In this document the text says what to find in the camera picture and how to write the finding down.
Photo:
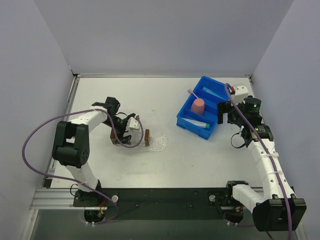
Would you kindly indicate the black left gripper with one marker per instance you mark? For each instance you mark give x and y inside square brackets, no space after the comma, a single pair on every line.
[123,130]

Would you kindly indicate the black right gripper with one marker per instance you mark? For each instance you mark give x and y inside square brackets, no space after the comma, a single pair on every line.
[222,110]

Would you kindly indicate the pink plastic cup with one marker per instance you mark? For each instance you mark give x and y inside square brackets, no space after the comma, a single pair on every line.
[197,108]

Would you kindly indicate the white toothpaste tube green cap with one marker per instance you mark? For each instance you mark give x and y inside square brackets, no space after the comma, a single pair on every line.
[199,124]

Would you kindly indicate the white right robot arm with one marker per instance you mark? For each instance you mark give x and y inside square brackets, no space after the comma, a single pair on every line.
[278,208]

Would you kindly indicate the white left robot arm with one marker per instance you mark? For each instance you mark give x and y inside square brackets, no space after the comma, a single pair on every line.
[71,147]

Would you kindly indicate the blue toothpaste tube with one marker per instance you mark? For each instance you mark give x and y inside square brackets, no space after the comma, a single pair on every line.
[207,90]

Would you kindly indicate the clear textured glass tray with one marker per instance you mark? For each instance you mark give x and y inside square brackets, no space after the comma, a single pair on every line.
[153,141]

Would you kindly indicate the pink toothbrush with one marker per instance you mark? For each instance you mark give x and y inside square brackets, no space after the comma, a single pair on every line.
[198,100]

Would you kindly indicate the blue plastic compartment bin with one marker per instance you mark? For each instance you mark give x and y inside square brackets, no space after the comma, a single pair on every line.
[210,112]

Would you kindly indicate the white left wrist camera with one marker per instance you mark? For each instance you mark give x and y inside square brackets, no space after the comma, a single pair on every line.
[133,123]

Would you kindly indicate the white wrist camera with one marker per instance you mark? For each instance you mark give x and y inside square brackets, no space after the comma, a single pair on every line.
[239,93]
[133,123]

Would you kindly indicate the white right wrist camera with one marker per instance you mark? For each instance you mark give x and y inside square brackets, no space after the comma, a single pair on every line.
[239,93]

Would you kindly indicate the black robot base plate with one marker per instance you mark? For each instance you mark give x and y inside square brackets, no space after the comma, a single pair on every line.
[161,204]

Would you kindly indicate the aluminium frame rail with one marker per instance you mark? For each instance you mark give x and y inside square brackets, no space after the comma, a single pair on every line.
[55,199]

